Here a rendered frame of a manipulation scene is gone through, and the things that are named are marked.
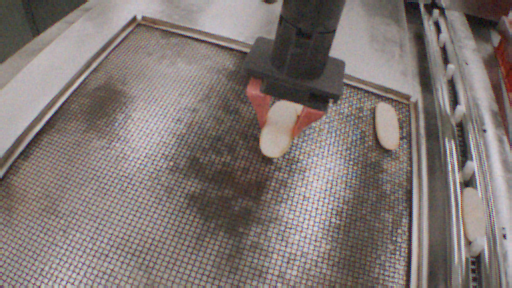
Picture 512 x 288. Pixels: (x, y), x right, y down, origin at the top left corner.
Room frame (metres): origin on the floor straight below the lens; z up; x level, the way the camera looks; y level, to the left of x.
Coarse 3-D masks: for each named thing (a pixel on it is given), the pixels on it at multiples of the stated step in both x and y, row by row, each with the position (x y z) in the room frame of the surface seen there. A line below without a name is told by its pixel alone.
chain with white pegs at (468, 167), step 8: (432, 8) 0.98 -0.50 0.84; (432, 16) 0.90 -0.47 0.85; (440, 40) 0.76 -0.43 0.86; (440, 48) 0.76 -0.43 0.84; (448, 72) 0.63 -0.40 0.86; (448, 80) 0.62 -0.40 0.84; (448, 88) 0.60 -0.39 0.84; (456, 104) 0.54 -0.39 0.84; (456, 112) 0.50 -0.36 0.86; (456, 120) 0.49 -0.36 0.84; (456, 128) 0.48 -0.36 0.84; (464, 152) 0.42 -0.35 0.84; (464, 160) 0.40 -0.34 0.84; (464, 168) 0.37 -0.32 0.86; (472, 168) 0.36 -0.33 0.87; (464, 176) 0.36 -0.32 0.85; (464, 184) 0.35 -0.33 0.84; (480, 240) 0.23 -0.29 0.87; (472, 248) 0.23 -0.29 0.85; (480, 248) 0.22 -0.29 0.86; (472, 256) 0.22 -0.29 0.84
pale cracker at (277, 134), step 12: (276, 108) 0.37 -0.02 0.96; (288, 108) 0.38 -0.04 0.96; (276, 120) 0.35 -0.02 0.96; (288, 120) 0.35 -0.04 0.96; (264, 132) 0.33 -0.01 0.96; (276, 132) 0.33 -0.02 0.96; (288, 132) 0.33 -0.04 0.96; (264, 144) 0.31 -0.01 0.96; (276, 144) 0.31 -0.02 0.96; (288, 144) 0.32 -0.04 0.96; (276, 156) 0.30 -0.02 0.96
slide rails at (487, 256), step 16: (432, 32) 0.81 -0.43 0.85; (448, 32) 0.82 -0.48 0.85; (448, 48) 0.74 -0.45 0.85; (448, 96) 0.56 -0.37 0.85; (464, 96) 0.56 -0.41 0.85; (448, 112) 0.51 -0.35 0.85; (464, 112) 0.51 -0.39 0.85; (448, 128) 0.47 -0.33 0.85; (464, 128) 0.47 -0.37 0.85; (480, 160) 0.39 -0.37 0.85; (480, 176) 0.35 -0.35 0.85; (480, 192) 0.32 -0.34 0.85; (464, 240) 0.24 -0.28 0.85; (464, 256) 0.22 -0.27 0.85; (480, 256) 0.22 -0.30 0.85; (464, 272) 0.19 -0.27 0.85
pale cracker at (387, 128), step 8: (384, 104) 0.46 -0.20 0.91; (376, 112) 0.44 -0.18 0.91; (384, 112) 0.44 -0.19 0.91; (392, 112) 0.44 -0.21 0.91; (376, 120) 0.42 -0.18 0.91; (384, 120) 0.42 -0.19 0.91; (392, 120) 0.42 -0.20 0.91; (376, 128) 0.41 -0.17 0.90; (384, 128) 0.40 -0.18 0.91; (392, 128) 0.40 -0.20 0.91; (384, 136) 0.39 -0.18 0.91; (392, 136) 0.39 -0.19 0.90; (384, 144) 0.37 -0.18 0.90; (392, 144) 0.37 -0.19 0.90
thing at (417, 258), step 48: (240, 48) 0.55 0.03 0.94; (144, 96) 0.41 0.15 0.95; (192, 96) 0.42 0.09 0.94; (48, 144) 0.31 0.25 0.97; (144, 144) 0.33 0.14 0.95; (240, 144) 0.35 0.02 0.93; (240, 192) 0.27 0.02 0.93; (0, 240) 0.17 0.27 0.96; (48, 240) 0.18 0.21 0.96; (96, 240) 0.19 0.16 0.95; (240, 240) 0.21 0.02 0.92
